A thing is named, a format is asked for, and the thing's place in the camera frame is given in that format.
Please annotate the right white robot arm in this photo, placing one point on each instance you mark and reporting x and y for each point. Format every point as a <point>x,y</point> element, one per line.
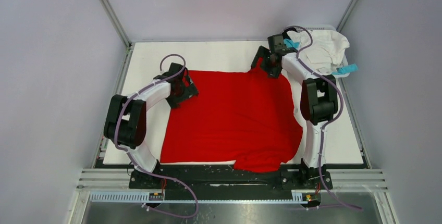
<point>319,96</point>

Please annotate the controller board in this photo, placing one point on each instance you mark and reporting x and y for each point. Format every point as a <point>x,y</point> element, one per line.
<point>156,196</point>
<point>311,199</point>

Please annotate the white laundry basket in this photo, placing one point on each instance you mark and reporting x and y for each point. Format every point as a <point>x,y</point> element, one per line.
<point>340,72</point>

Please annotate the right controller board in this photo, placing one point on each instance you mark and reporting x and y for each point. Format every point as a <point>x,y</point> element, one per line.
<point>311,199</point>

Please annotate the black t shirt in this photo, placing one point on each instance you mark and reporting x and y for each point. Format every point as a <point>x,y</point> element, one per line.
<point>288,29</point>

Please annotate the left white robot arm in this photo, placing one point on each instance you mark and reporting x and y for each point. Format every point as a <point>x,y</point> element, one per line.
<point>126,120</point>

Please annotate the left controller board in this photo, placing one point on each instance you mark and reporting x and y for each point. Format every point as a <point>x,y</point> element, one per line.
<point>156,196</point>

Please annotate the teal t shirt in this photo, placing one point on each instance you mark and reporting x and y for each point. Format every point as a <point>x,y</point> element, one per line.
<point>325,56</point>

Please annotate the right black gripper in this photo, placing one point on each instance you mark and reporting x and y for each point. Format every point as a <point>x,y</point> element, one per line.
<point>263,52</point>

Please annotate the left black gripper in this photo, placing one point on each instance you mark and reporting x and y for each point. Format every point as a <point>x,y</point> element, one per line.
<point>189,90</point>

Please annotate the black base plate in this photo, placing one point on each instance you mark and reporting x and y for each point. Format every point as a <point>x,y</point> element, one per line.
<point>224,182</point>

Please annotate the white t shirt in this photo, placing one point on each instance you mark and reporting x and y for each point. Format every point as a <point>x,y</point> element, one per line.
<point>324,48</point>

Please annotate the slotted cable duct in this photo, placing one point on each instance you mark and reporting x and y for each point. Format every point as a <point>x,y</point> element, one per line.
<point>142,197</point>

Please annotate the red t shirt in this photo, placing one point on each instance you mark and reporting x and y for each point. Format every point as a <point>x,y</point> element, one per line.
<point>244,117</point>

